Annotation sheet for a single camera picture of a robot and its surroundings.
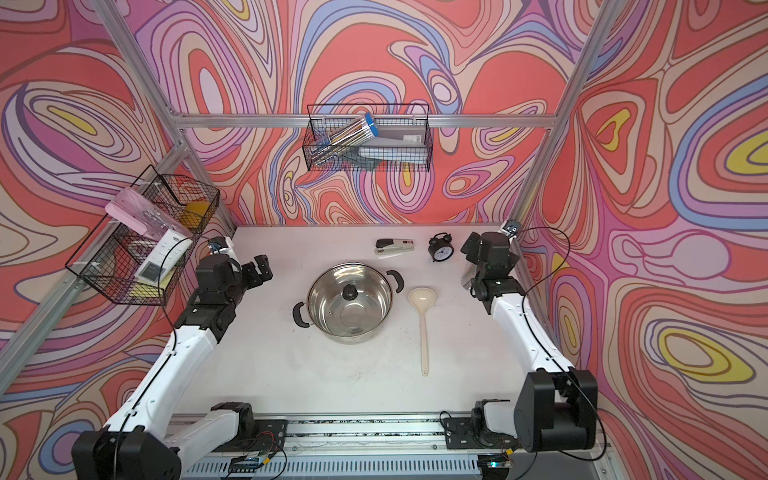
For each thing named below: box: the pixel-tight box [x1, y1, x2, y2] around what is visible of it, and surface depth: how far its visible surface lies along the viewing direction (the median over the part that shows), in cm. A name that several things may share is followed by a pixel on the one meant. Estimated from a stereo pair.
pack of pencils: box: [311, 112, 380, 166], surface depth 81 cm
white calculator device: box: [134, 229, 193, 283], surface depth 70 cm
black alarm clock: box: [428, 232, 454, 263], surface depth 107 cm
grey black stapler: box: [374, 238, 415, 255], surface depth 113 cm
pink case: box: [105, 187, 193, 237], surface depth 73 cm
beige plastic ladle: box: [408, 286, 436, 377], surface depth 98 cm
